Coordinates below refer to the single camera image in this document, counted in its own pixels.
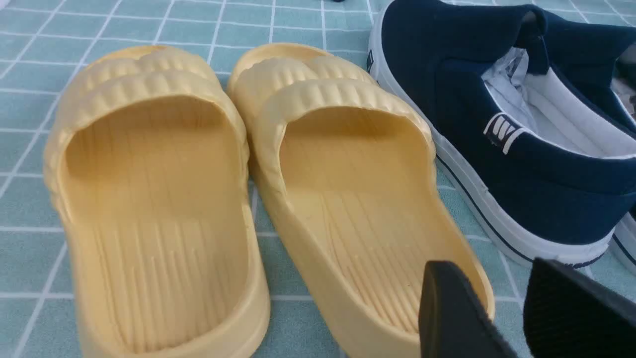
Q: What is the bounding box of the yellow ribbed slipper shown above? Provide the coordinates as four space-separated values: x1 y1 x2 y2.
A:
227 43 495 358
43 45 270 358

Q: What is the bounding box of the right yellow ribbed slipper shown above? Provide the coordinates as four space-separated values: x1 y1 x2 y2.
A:
227 43 495 358

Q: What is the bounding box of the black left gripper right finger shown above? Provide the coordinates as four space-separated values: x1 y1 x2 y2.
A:
523 258 636 358

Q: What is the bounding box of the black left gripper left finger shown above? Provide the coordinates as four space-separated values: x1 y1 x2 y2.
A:
418 261 517 358

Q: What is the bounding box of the left yellow ribbed slipper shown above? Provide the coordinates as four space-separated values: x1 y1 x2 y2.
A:
43 45 270 358

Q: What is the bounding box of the navy slip-on shoe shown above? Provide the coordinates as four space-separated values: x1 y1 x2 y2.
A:
611 44 636 275
367 0 636 268

